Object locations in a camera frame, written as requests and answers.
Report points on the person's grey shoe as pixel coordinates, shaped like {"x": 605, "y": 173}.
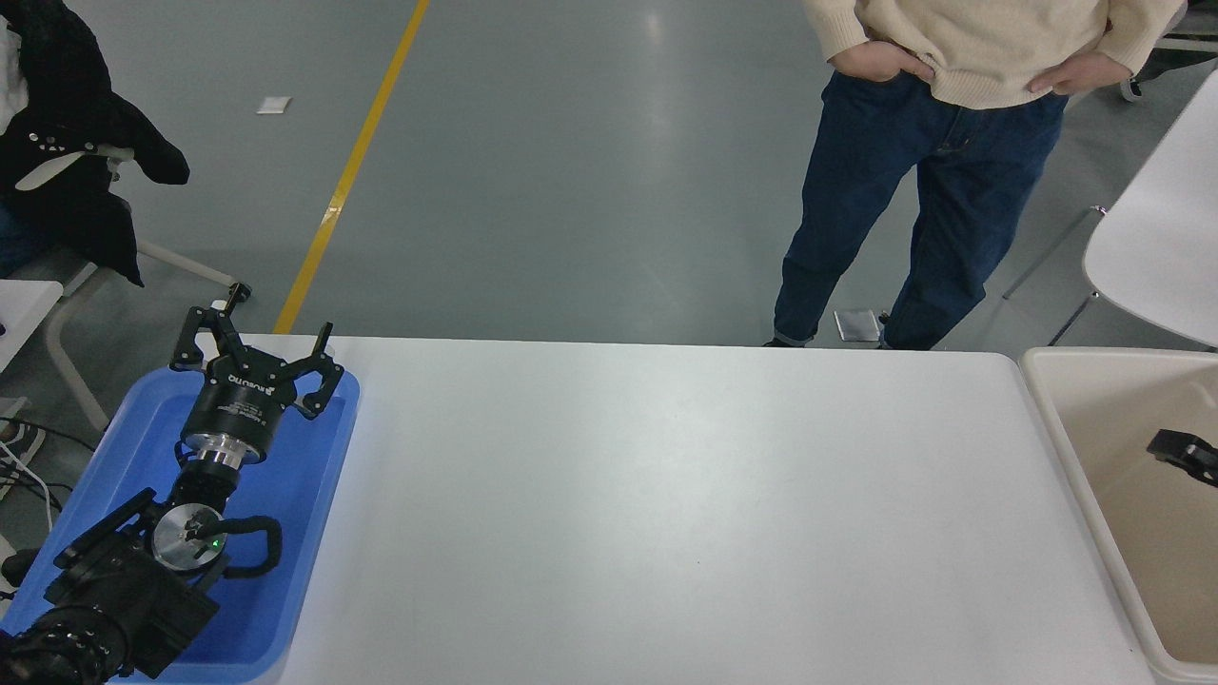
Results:
{"x": 24, "y": 442}

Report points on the round white table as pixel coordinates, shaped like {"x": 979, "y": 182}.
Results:
{"x": 1161, "y": 238}

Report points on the large pale bin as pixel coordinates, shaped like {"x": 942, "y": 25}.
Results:
{"x": 1094, "y": 409}

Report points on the person's right hand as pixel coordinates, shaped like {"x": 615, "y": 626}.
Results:
{"x": 880, "y": 62}

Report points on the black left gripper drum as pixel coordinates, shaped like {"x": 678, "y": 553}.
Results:
{"x": 236, "y": 398}

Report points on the person's left hand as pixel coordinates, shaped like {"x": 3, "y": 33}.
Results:
{"x": 1080, "y": 74}

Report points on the white chair frame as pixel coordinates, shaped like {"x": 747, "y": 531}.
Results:
{"x": 71, "y": 319}

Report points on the silver floor plate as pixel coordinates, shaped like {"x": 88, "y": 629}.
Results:
{"x": 856, "y": 324}

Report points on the blue plastic tray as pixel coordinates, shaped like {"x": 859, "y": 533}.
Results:
{"x": 304, "y": 476}

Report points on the black rounded object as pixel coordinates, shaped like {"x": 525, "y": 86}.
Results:
{"x": 19, "y": 566}

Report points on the white paper scrap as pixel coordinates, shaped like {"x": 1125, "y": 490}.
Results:
{"x": 274, "y": 104}

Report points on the person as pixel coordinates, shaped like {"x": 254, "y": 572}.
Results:
{"x": 1156, "y": 67}
{"x": 67, "y": 95}
{"x": 913, "y": 190}

